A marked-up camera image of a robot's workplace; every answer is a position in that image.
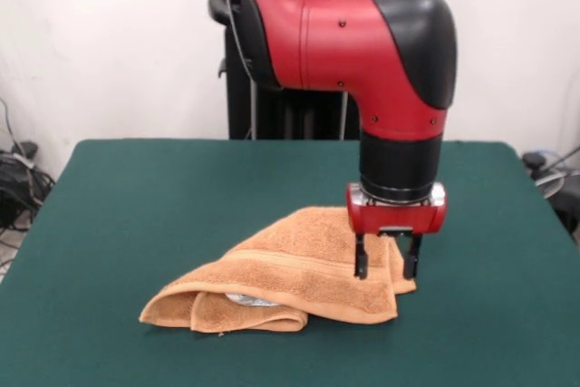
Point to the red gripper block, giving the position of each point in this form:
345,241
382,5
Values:
394,217

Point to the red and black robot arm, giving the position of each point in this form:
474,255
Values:
344,42

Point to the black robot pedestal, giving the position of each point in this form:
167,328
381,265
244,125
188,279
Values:
235,106

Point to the orange terry towel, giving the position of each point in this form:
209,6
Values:
294,264

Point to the dark green table cloth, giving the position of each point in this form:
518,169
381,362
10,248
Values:
136,224

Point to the gray round chair base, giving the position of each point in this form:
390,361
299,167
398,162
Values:
550,183

